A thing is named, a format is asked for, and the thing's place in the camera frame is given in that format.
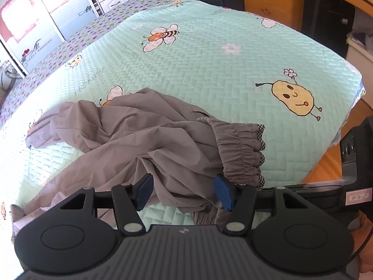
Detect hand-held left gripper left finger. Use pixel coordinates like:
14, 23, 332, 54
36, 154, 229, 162
60, 173, 154, 236

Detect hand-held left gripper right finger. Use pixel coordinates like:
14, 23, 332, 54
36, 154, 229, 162
214, 173, 314, 236

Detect grey pants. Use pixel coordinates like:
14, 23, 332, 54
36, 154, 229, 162
10, 87, 266, 234

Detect person's right hand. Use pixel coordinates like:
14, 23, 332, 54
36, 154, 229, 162
354, 210, 373, 280

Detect green quilted bee bedspread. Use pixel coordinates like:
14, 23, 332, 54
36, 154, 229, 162
0, 0, 363, 234

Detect white storage box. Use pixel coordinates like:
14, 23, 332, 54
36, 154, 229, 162
346, 31, 373, 73

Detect black computer tower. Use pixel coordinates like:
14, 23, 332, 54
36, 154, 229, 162
301, 0, 356, 59

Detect purple dotted bed sheet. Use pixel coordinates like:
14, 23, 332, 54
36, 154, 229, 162
0, 0, 178, 129

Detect light blue sliding wardrobe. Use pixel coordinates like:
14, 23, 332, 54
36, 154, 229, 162
0, 0, 100, 76

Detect wooden desk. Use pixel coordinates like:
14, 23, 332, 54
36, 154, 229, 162
242, 0, 373, 62

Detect pink-bordered paper sheet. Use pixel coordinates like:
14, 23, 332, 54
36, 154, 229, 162
0, 0, 40, 44

